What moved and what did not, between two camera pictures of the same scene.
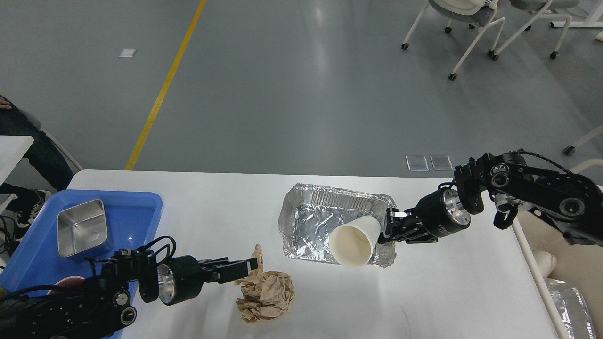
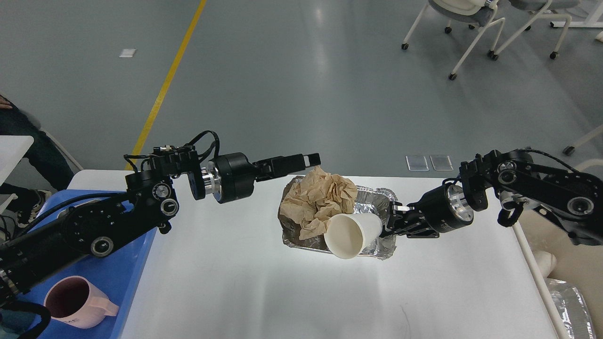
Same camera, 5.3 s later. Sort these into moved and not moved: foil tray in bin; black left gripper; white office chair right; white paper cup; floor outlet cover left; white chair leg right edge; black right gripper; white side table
Moved: black left gripper; white paper cup
Not moved: foil tray in bin; black right gripper; white side table; white chair leg right edge; floor outlet cover left; white office chair right
